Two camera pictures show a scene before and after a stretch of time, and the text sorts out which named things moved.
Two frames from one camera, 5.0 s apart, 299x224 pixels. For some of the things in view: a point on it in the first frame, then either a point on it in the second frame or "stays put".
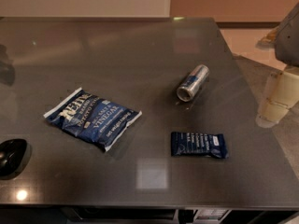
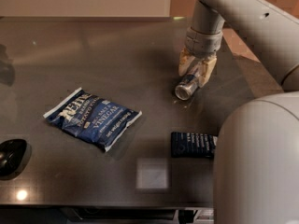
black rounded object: x=14 y=157 stays put
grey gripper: x=289 y=42 -> x=203 y=43
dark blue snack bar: x=198 y=144 stays put
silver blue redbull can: x=192 y=82 stays put
